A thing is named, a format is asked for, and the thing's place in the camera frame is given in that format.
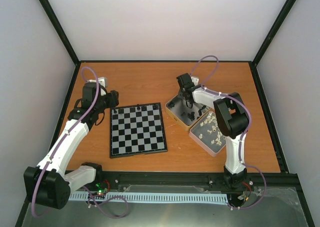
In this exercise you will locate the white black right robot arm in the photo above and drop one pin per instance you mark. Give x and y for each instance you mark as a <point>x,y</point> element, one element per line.
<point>233,120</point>

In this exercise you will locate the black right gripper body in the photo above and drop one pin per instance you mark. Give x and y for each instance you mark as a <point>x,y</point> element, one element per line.
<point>181,93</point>

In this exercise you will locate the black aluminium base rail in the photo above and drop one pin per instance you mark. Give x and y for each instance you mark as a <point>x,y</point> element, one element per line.
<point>213,181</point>

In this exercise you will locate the black chess piece in tin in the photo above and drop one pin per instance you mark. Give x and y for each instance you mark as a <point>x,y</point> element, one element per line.
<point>171,104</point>
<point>191,116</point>

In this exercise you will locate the black white chess board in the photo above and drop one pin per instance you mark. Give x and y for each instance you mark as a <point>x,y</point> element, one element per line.
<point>135,132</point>

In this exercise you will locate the black frame post right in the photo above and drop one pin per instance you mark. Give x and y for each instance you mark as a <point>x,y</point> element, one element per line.
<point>281,17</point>

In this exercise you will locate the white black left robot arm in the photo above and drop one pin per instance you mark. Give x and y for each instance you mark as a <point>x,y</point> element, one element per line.
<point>48,184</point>

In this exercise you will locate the black frame post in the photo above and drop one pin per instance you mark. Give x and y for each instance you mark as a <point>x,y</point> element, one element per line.
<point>49,11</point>
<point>281,17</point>

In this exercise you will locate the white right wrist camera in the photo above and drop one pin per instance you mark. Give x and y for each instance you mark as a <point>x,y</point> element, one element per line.
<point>194,80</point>

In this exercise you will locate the black frame post left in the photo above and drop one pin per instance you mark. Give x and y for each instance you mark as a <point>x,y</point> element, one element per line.
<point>49,11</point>

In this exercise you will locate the silver tin lid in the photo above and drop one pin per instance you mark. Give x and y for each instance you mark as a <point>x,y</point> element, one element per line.
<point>213,140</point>

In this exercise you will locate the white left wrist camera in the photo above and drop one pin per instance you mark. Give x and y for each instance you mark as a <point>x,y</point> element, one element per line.
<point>103,82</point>

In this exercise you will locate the gold metal tin box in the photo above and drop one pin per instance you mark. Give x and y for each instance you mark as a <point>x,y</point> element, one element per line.
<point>179,112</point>

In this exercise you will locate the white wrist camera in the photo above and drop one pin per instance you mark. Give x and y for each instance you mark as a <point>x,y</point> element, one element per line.
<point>103,82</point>
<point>194,80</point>

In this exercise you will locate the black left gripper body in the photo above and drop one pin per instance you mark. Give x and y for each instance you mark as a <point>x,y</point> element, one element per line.
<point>112,103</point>

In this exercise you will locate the light blue cable duct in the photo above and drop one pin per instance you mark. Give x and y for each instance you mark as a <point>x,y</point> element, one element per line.
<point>162,198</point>

